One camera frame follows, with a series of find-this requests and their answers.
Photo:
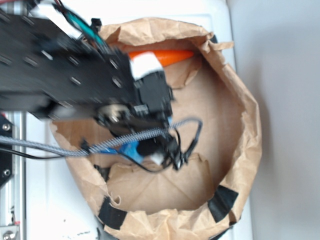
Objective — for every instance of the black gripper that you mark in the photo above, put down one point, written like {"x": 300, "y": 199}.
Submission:
{"x": 147, "y": 117}

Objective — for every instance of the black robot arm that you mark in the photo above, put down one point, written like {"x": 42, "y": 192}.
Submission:
{"x": 51, "y": 75}

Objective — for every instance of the orange toy carrot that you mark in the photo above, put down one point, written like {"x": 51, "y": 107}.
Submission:
{"x": 165, "y": 57}

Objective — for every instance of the brown paper bag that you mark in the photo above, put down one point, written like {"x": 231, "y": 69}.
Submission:
{"x": 172, "y": 205}

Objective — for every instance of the black tape piece left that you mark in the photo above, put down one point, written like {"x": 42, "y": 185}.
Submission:
{"x": 111, "y": 216}

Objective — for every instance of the black tape piece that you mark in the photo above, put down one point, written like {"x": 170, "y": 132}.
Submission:
{"x": 111, "y": 216}
{"x": 222, "y": 202}

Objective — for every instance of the black tape piece right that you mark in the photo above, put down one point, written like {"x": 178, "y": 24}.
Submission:
{"x": 222, "y": 202}

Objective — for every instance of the aluminium rail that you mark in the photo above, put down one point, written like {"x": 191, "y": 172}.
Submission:
{"x": 13, "y": 224}

